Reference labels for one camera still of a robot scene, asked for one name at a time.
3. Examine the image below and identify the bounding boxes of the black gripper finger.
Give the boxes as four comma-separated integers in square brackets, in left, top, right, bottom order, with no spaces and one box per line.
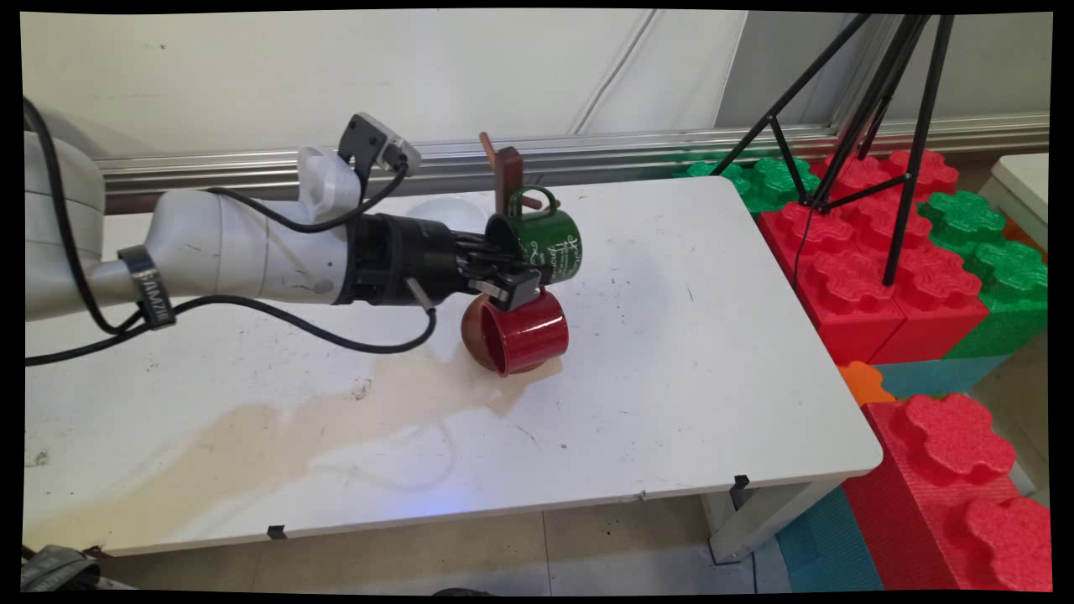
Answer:
[457,235,528,270]
[461,256,545,313]

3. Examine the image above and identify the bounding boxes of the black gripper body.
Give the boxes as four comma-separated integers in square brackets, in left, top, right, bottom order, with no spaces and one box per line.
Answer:
[340,212,487,310]

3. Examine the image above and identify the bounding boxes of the green enamel mug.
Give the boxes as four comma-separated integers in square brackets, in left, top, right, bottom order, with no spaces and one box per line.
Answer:
[485,186,583,286]

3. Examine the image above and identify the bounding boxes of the red enamel mug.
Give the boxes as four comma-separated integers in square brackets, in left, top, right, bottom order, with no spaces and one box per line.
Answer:
[478,288,570,377]

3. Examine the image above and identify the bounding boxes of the white and blue bowl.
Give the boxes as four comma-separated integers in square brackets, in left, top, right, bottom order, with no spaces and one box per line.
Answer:
[409,197,492,236]

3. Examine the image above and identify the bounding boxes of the brown wooden mug tree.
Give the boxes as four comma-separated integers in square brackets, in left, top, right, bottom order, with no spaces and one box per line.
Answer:
[460,132,546,376]

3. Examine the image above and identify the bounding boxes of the white table leg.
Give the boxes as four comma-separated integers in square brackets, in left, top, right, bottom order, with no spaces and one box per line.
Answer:
[701,478,844,565]

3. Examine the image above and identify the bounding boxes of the large red foam block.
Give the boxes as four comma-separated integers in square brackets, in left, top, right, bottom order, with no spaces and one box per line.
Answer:
[758,149,991,367]

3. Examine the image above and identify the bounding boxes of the orange foam block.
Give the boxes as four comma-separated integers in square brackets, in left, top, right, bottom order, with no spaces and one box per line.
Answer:
[837,361,897,409]

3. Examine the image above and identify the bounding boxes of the blue foam block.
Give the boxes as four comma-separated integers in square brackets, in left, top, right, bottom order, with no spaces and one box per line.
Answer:
[775,485,884,593]

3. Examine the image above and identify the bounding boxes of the teal foam block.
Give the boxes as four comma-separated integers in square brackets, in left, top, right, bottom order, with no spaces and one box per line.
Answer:
[873,353,1010,400]

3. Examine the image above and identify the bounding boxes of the black tripod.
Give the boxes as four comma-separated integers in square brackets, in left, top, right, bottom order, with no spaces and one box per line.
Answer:
[712,13,957,288]

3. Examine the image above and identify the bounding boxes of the tall red foam block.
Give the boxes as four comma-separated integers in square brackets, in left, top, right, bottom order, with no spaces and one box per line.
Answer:
[842,393,1054,593]

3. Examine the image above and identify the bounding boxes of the dark grey bag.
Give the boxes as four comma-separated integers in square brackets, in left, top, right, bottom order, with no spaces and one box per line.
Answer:
[21,544,103,593]

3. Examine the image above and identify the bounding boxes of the large green foam block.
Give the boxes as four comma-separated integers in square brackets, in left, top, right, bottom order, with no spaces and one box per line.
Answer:
[919,190,1050,362]

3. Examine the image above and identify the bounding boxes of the white side table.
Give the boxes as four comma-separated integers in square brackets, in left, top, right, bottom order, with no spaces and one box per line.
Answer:
[980,153,1050,251]

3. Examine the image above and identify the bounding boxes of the black cable with metal plug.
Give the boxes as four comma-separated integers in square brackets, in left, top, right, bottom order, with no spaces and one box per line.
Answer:
[25,277,439,367]

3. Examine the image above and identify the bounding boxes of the black camera cable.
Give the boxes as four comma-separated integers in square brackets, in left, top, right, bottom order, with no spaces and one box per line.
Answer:
[23,99,409,336]

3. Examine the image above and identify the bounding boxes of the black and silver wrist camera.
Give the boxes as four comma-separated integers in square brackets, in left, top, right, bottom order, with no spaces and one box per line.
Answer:
[338,112,423,181]

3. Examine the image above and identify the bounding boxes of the black velcro strap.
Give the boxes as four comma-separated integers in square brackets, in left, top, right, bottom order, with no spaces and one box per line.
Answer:
[117,246,177,330]

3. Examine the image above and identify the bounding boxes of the thin black tripod cable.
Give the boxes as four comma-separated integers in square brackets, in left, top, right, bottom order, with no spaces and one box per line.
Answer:
[793,204,816,290]

